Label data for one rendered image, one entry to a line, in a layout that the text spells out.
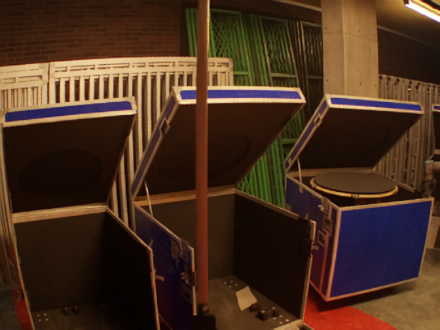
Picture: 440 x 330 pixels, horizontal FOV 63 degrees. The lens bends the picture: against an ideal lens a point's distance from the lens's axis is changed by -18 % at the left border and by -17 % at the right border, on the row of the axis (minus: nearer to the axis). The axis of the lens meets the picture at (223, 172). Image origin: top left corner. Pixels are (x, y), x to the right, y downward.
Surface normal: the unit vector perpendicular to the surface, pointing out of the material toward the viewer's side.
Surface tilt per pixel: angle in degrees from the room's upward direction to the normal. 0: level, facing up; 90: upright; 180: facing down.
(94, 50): 90
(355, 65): 90
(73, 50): 90
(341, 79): 90
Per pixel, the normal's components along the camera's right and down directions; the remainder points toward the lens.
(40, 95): 0.56, 0.14
